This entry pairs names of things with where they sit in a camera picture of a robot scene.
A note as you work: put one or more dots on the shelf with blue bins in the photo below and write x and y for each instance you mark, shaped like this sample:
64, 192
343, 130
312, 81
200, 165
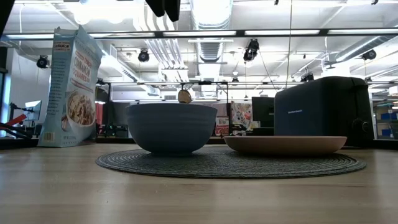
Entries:
387, 116

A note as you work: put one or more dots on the black two-slot toaster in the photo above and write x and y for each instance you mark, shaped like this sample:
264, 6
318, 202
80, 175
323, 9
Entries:
323, 109

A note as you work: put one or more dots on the pink plate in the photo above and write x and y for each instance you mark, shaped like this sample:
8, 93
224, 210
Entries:
286, 146

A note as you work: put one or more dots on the black overhead light bar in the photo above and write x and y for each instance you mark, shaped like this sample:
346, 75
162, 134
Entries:
240, 32

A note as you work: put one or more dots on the red frame part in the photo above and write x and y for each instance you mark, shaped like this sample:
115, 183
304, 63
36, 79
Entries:
17, 119

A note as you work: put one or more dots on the black background monitor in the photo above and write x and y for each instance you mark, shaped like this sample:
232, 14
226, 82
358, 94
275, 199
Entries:
263, 112

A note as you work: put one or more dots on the red printed box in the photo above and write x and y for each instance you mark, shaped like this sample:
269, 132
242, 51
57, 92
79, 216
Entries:
222, 126

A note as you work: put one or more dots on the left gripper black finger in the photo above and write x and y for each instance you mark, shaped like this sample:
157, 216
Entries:
157, 7
172, 9

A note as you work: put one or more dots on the colourful printed poster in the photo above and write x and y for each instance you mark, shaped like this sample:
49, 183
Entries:
241, 115

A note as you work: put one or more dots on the black aluminium table frame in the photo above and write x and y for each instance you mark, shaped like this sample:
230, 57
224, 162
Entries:
15, 143

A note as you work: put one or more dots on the blue cinnamon cereal box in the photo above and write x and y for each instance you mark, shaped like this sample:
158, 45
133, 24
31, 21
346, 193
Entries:
62, 118

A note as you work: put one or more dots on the grey round woven placemat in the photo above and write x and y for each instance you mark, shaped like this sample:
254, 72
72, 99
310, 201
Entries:
217, 165

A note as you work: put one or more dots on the silver ventilation duct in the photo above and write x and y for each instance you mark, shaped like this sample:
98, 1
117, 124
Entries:
211, 51

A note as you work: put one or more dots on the small lit background monitor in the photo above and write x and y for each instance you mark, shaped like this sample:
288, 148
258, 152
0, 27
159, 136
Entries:
33, 110

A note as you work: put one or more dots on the blue bowl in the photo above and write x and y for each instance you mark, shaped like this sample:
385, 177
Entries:
171, 127

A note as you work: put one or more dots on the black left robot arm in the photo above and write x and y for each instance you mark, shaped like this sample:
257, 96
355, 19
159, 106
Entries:
4, 12

